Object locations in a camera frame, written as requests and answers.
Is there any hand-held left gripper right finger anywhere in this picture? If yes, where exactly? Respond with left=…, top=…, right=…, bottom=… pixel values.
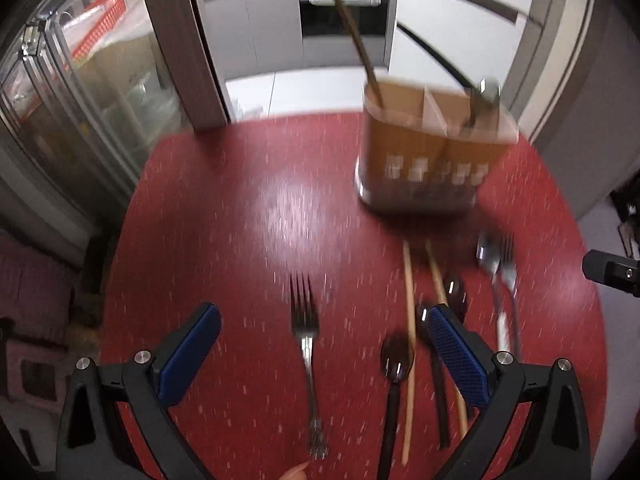
left=426, top=304, right=593, bottom=480

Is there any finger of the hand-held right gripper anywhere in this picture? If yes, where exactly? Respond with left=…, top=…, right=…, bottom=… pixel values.
left=582, top=249, right=640, bottom=297

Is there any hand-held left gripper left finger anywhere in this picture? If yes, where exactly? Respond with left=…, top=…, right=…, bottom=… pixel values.
left=55, top=302, right=221, bottom=480

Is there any black plastic spoon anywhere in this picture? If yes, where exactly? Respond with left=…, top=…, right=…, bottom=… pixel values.
left=415, top=301, right=452, bottom=450
left=376, top=334, right=417, bottom=480
left=442, top=276, right=469, bottom=323

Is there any light wooden chopstick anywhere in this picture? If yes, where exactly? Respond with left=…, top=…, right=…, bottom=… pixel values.
left=401, top=241, right=419, bottom=466
left=424, top=241, right=469, bottom=437

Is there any person's left hand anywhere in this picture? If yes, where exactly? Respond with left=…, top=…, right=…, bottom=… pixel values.
left=277, top=461, right=312, bottom=480

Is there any plain silver fork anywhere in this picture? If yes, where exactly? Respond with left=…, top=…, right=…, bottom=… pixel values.
left=497, top=232, right=524, bottom=358

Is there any silver metal spoon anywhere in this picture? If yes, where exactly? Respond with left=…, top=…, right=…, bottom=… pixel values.
left=475, top=237, right=513, bottom=356

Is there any silver metal utensil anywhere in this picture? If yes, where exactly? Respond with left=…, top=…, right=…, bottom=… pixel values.
left=466, top=78, right=502, bottom=129

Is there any glass sliding door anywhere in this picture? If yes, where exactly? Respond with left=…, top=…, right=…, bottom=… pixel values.
left=0, top=0, right=193, bottom=221

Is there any tall white cabinet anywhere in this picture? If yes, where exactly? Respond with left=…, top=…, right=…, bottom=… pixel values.
left=387, top=0, right=543, bottom=111

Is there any dark brown wooden chopstick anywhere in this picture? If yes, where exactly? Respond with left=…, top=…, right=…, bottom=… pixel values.
left=330, top=0, right=387, bottom=109

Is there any red plastic crate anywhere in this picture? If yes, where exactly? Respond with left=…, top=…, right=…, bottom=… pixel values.
left=67, top=0, right=138, bottom=61

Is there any built-in black oven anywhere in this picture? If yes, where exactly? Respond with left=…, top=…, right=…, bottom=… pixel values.
left=298, top=0, right=391, bottom=39

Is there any silver fork ornate handle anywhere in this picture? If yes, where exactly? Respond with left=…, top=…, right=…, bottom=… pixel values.
left=289, top=272, right=329, bottom=461

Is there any dark brown door frame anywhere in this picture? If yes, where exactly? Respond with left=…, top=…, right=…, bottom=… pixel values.
left=135, top=0, right=232, bottom=134

